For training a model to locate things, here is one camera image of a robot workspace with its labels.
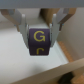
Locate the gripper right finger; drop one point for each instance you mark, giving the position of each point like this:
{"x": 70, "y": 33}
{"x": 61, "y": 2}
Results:
{"x": 57, "y": 22}

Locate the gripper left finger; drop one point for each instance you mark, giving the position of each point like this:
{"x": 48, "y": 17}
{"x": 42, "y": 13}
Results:
{"x": 19, "y": 22}

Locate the purple block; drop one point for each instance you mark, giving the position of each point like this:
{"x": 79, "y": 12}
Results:
{"x": 39, "y": 40}

